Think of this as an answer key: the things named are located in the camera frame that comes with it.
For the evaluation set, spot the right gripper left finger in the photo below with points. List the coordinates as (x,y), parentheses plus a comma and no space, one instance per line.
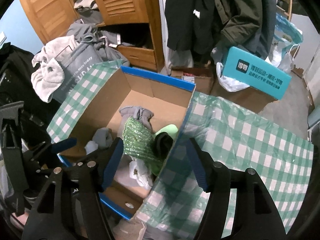
(52,215)

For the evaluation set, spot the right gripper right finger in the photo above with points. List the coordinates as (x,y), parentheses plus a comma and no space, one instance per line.
(256,215)

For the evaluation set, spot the small grey sock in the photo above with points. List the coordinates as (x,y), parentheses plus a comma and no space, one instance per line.
(102,139)

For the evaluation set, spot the black sock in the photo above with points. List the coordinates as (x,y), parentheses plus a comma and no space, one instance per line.
(162,145)

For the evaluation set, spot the long grey sock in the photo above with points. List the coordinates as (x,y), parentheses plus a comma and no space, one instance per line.
(139,113)

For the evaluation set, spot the light green cloth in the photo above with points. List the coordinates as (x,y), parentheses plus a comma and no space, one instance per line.
(170,129)

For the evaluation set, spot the green checked tablecloth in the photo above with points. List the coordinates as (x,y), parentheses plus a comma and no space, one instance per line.
(231,134)

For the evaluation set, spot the white fluffy towel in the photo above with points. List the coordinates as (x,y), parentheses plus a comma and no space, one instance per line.
(49,74)

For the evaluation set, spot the blue cardboard shoe box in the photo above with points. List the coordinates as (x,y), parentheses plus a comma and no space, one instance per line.
(95,102)

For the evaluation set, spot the white plastic bag under box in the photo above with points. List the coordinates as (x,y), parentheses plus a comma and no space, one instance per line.
(228,83)

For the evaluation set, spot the brown cardboard box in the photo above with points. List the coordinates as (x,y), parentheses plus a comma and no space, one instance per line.
(208,81)

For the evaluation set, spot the teal printed box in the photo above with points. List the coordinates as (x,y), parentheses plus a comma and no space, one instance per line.
(255,72)

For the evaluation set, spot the blue clear plastic bag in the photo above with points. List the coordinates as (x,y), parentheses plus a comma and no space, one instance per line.
(285,44)

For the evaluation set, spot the wooden louvered wardrobe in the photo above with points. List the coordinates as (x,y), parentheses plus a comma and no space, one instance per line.
(137,21)

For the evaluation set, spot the dark hanging jackets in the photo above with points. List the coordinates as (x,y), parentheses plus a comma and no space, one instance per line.
(199,26)

